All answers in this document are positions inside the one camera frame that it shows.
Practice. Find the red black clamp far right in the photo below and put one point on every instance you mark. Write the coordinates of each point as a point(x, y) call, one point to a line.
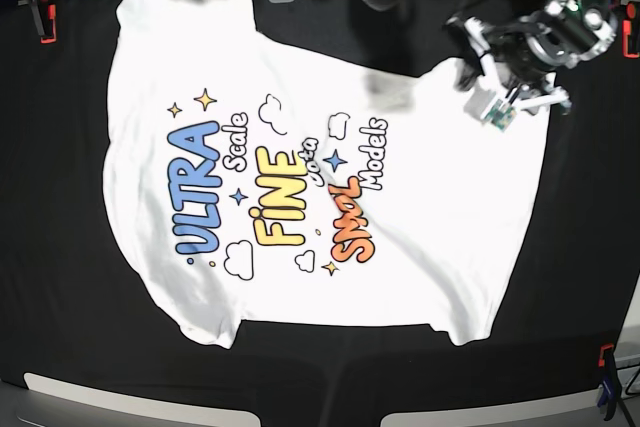
point(630, 31)

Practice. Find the red black clamp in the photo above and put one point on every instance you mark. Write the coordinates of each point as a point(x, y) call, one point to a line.
point(630, 31)
point(44, 16)

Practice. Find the red blue clamp near right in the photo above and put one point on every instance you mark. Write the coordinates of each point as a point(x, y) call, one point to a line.
point(609, 382)

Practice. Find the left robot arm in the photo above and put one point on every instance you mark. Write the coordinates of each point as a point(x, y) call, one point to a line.
point(595, 32)

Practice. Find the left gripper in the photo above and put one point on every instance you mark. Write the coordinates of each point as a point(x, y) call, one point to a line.
point(523, 51)

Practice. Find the red black clamp far left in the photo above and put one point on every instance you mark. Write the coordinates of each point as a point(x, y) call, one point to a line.
point(44, 16)

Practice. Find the white printed t-shirt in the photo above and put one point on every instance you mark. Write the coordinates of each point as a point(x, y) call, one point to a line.
point(249, 180)

